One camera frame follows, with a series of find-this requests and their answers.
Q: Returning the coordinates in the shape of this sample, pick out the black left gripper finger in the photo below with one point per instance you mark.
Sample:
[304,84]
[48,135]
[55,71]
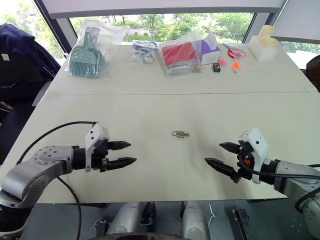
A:
[122,162]
[118,144]

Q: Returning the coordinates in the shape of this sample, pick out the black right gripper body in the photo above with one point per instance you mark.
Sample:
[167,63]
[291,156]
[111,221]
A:
[246,160]

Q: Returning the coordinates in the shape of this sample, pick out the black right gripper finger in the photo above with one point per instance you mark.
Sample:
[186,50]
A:
[220,166]
[230,147]

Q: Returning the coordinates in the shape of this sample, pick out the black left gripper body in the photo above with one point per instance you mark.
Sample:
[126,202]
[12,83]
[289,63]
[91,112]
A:
[99,160]

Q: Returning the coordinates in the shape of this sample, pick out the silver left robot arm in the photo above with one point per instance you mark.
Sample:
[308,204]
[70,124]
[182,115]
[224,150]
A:
[37,170]

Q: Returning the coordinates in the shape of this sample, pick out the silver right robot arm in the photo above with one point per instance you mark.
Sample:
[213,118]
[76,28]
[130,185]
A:
[295,175]

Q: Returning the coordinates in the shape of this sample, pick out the small brass padlock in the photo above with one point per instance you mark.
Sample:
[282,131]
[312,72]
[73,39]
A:
[178,134]

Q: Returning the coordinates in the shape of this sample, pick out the silver rounded robot leg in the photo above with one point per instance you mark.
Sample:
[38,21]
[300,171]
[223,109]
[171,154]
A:
[127,217]
[193,220]

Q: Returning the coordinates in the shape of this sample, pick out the small metal screws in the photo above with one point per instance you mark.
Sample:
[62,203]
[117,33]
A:
[234,71]

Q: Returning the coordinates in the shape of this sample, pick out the small black box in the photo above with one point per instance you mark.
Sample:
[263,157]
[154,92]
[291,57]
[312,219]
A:
[216,67]

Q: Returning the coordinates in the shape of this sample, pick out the small orange piece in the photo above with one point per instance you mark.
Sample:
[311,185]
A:
[237,66]

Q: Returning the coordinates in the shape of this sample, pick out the small pink piece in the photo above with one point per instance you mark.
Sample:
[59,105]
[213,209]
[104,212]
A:
[223,62]

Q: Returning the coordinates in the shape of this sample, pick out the small colourful packet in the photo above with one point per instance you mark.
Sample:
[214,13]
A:
[196,68]

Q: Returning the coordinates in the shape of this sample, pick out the teal slotted plastic scoops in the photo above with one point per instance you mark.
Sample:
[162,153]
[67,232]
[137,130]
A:
[85,60]

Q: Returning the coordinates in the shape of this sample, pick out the purple and white carton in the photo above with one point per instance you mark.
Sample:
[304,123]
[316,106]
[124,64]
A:
[211,52]

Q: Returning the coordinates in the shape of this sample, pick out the bag of small blue-white parts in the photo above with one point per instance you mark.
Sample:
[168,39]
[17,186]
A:
[143,51]

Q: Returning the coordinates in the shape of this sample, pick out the black office chair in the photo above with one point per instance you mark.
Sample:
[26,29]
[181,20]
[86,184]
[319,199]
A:
[12,117]

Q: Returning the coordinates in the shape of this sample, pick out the bagged green plastic dustpans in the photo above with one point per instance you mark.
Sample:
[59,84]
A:
[110,47]

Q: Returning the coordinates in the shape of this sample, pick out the red box in plastic bag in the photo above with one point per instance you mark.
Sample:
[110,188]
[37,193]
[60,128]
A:
[178,53]

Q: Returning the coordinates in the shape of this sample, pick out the dark brown chair back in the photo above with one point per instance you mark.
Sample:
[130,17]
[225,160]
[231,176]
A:
[313,72]

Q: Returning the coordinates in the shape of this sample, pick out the pale yellow cylinder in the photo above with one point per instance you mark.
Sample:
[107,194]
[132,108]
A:
[267,31]
[272,43]

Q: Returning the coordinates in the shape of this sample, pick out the navy blue jacket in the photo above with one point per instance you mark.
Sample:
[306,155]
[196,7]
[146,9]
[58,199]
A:
[20,55]

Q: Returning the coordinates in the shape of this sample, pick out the wide grey roller blind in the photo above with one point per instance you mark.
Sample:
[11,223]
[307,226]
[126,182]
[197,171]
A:
[160,6]

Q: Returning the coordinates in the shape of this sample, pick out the narrow grey roller blind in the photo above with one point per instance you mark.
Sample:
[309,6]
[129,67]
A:
[300,17]

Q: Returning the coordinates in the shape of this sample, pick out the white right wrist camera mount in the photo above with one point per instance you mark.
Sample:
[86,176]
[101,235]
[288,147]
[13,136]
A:
[258,145]

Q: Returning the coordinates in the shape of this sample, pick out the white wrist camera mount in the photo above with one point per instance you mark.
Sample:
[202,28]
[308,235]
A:
[96,132]
[258,145]

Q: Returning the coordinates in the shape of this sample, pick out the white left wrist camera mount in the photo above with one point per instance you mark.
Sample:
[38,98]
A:
[96,132]

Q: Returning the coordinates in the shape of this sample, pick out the black metal bracket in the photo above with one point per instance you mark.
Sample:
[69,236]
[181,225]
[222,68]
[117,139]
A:
[243,223]

